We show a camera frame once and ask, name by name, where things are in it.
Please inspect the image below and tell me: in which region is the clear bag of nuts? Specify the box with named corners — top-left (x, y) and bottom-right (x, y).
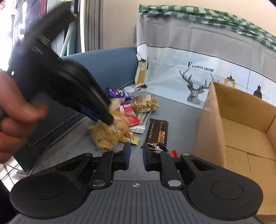
top-left (132, 94), bottom-right (160, 113)

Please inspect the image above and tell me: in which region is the grey curtain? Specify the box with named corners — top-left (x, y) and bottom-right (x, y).
top-left (84, 0), bottom-right (103, 51)

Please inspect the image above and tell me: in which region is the person's left hand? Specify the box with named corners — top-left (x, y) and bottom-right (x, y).
top-left (1, 70), bottom-right (48, 163)

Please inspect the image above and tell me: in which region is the yellow snack packet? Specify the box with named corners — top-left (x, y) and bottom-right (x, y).
top-left (88, 125), bottom-right (140, 148)

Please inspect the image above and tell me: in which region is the brown cardboard box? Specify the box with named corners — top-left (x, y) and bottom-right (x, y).
top-left (194, 82), bottom-right (275, 223)

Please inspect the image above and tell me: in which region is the small red candy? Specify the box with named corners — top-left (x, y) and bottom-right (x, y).
top-left (169, 150), bottom-right (178, 158)

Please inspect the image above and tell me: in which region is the dark brown chocolate bar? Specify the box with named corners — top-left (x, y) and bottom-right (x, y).
top-left (145, 119), bottom-right (168, 152)

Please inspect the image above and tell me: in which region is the clear bag of round biscuits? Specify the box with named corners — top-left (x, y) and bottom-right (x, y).
top-left (88, 113), bottom-right (130, 151)

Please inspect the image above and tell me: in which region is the silver foil packet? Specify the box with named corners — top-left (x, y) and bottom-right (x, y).
top-left (128, 111), bottom-right (152, 134)

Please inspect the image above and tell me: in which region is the pale cracker stick packet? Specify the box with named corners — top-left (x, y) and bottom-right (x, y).
top-left (109, 98), bottom-right (125, 111)

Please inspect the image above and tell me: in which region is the purple candy wrapper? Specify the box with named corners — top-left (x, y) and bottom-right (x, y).
top-left (109, 89), bottom-right (134, 101)

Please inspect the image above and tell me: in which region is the green checkered cloth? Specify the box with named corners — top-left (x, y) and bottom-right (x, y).
top-left (139, 5), bottom-right (275, 50)

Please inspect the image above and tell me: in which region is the grey deer print sofa cover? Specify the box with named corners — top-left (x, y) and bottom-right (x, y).
top-left (13, 16), bottom-right (276, 192)

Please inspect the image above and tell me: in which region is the red long snack packet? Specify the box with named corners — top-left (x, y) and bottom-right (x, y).
top-left (117, 101), bottom-right (140, 126)

